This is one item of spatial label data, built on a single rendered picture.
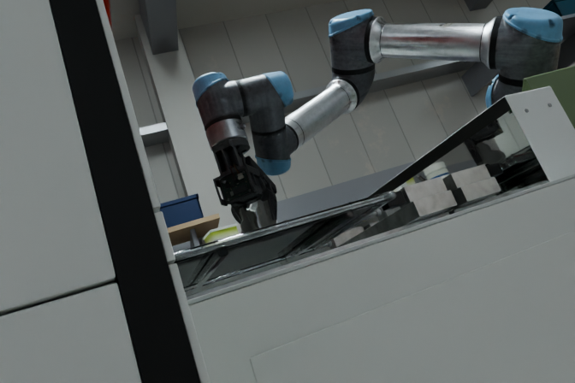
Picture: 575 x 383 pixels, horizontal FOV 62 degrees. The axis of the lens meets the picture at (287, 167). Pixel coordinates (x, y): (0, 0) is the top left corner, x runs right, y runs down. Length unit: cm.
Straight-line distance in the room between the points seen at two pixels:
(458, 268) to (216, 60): 386
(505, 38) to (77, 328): 105
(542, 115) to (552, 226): 22
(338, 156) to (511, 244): 351
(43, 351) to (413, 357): 34
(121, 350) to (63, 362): 2
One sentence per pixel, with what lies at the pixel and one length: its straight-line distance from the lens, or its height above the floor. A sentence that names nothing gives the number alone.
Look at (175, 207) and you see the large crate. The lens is 304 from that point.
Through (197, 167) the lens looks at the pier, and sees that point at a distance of 352.
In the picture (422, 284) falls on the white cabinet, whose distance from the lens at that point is 49.
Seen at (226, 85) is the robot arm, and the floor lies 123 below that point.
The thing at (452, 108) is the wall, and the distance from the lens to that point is 468.
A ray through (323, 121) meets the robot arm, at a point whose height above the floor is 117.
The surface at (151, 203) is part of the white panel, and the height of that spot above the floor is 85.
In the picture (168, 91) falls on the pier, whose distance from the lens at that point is 378.
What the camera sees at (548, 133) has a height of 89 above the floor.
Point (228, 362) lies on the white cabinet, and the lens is 42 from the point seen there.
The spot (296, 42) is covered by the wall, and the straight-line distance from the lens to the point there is 448.
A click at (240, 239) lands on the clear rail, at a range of 66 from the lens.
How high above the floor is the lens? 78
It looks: 16 degrees up
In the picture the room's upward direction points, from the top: 20 degrees counter-clockwise
